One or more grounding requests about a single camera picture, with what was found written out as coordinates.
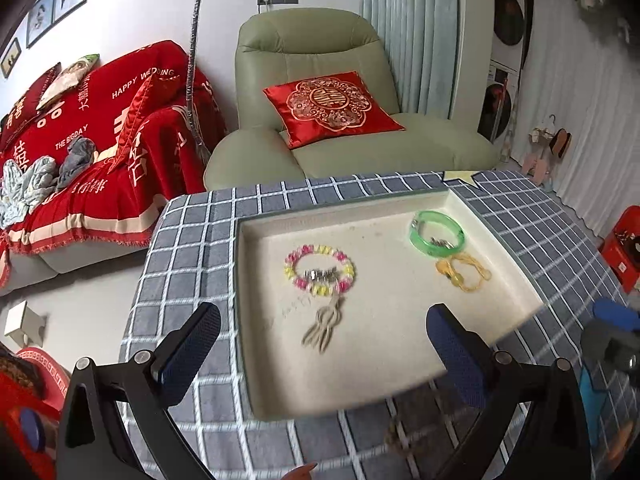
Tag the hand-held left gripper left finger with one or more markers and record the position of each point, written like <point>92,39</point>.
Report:
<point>192,345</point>

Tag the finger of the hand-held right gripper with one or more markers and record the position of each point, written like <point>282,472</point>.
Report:
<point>616,312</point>
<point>612,347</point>

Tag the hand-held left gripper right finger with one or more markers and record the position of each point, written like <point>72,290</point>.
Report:
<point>455,355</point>

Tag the grey tray with white inside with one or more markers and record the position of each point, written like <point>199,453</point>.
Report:
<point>390,310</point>

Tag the green bangle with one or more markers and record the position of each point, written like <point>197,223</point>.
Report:
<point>417,235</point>

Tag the beige hair clip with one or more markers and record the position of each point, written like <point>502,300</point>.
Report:
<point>325,325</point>

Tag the red plastic stool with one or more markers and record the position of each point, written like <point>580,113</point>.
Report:
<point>615,260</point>

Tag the grey sofa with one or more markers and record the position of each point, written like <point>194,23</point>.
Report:
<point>75,260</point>

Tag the red round patterned stool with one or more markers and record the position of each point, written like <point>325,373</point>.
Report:
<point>45,375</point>

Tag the white box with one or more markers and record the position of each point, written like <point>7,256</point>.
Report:
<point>25,320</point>

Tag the yellow star sticker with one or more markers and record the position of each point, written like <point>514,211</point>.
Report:
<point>460,176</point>

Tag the red printed blanket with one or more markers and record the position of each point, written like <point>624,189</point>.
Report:
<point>150,160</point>

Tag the white sheer curtain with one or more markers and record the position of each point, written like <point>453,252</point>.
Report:
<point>590,110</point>

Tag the grey garment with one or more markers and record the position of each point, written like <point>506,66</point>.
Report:
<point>75,160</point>

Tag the light blue clothes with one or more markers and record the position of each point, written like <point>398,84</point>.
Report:
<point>30,180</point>

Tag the red satin pillow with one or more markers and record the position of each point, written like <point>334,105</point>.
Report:
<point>132,120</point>

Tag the white washing machine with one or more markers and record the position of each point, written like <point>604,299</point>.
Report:
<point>510,15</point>
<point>495,105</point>

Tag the red embroidered cushion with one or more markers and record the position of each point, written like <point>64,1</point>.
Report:
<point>330,105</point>

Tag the red printed pillow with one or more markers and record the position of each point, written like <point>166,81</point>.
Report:
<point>25,105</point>

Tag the white printed pillow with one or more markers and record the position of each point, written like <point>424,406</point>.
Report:
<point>70,77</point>

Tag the flexible phone holder stand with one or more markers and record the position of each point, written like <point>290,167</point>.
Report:
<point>192,45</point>

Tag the green leather armchair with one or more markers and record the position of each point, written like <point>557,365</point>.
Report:
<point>310,45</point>

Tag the light blue curtain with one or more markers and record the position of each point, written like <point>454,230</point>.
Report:
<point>410,35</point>

